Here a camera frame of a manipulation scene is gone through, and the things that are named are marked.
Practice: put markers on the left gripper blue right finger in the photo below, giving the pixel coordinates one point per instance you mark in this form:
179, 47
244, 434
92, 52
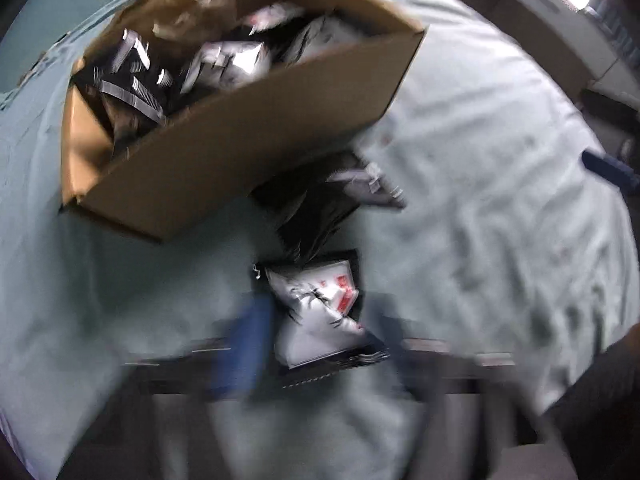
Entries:
475, 421

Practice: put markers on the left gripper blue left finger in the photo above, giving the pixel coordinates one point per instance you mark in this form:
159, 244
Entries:
123, 441

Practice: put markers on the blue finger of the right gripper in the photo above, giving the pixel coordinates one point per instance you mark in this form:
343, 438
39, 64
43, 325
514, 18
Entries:
612, 170

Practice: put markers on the white black snack packet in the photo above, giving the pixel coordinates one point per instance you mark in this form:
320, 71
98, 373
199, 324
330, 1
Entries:
318, 306

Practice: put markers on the white cabinet unit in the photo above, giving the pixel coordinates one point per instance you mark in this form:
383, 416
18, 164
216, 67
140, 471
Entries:
564, 39

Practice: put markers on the teal bed sheet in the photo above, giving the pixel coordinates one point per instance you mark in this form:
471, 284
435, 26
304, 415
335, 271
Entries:
507, 244

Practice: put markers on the white deer snack packet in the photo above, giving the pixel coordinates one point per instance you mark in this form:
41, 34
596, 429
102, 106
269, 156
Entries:
321, 35

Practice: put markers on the brown cardboard box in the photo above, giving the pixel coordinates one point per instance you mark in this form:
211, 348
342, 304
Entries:
218, 144

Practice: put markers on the white snack packet near box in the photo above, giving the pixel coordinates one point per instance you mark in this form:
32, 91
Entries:
226, 65

